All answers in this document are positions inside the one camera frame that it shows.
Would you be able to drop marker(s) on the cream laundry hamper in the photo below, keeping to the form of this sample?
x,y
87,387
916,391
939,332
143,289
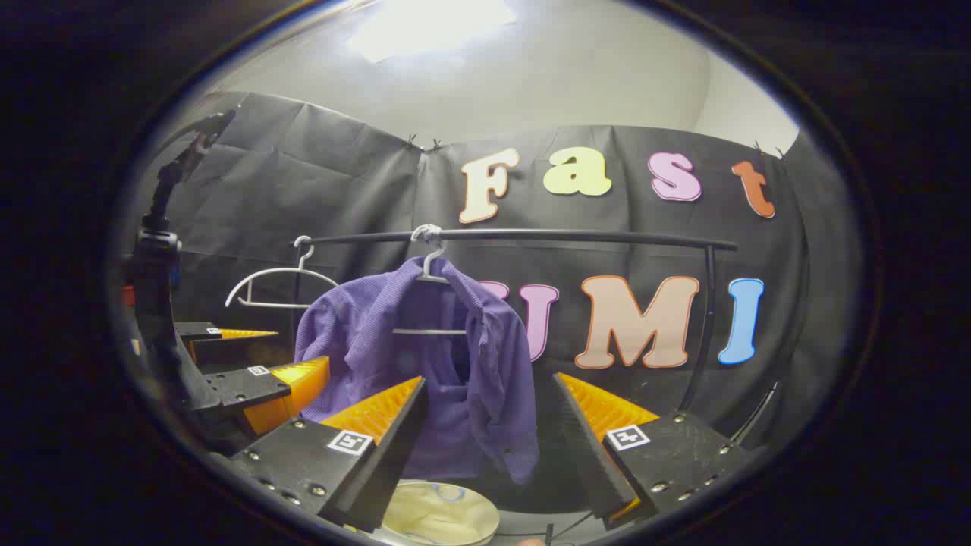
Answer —
x,y
432,516

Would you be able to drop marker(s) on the white plastic hanger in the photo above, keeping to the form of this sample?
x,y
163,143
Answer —
x,y
288,269

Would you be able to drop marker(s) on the black clothes rail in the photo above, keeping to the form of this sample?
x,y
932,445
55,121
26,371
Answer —
x,y
569,235

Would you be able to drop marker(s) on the purple knit garment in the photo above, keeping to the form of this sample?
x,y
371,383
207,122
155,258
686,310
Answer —
x,y
364,326

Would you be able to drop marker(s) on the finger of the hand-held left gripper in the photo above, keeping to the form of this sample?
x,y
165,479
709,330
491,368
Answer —
x,y
227,350
243,387

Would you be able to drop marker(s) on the ceiling light panel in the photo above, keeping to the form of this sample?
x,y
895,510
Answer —
x,y
425,26

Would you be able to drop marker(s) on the white hanger with taped hook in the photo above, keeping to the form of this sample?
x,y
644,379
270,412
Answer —
x,y
425,331

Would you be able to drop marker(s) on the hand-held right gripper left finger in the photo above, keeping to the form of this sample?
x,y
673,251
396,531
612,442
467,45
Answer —
x,y
391,447

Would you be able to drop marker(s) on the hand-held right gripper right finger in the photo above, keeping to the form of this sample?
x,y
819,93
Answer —
x,y
588,447

